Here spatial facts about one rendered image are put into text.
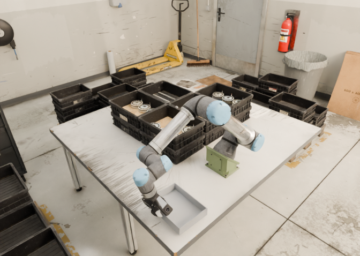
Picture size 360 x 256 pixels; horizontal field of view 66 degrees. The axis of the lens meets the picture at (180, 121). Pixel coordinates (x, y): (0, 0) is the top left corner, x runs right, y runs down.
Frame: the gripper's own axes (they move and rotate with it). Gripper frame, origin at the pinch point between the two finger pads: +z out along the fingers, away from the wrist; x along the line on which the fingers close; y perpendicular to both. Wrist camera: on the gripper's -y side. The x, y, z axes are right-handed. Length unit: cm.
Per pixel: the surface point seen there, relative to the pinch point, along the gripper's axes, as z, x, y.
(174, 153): 4.8, -36.7, 27.3
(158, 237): 2.1, 9.8, -5.5
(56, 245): 12, 49, 47
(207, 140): 20, -67, 26
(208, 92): 21, -113, 62
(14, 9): -37, -86, 378
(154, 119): 3, -53, 64
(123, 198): 3.0, 6.3, 29.1
